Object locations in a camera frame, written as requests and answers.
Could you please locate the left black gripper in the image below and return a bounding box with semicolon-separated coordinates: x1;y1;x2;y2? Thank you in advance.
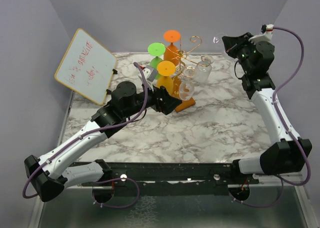
124;79;182;119

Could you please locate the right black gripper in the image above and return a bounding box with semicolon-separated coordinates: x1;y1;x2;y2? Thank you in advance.
223;32;258;74

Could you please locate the clear round wine glass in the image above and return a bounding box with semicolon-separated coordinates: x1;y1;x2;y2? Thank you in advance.
178;64;197;101

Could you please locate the yellow plastic goblet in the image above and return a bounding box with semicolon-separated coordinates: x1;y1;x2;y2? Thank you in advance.
156;60;176;95

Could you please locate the clear patterned stemmed glass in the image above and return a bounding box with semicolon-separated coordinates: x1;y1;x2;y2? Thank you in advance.
195;55;214;83

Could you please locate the orange plastic goblet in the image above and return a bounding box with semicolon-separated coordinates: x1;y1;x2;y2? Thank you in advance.
163;30;181;66

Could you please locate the green plastic goblet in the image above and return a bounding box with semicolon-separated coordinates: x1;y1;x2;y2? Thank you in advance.
147;42;166;71

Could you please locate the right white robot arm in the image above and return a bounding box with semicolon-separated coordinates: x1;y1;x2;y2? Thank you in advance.
222;32;312;184

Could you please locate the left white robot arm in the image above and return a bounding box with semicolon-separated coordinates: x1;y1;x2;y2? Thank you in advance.
24;81;182;202

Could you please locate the white framed whiteboard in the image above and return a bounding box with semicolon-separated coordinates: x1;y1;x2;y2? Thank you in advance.
54;28;117;105

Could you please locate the gold wire wine glass rack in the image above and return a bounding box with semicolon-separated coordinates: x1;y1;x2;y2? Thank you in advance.
172;36;214;113

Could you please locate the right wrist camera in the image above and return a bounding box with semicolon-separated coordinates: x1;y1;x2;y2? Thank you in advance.
249;24;274;44

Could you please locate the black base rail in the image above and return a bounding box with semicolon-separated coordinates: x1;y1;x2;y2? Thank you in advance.
69;161;261;198

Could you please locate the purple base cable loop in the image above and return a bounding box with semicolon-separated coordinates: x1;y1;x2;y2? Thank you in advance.
91;176;140;209

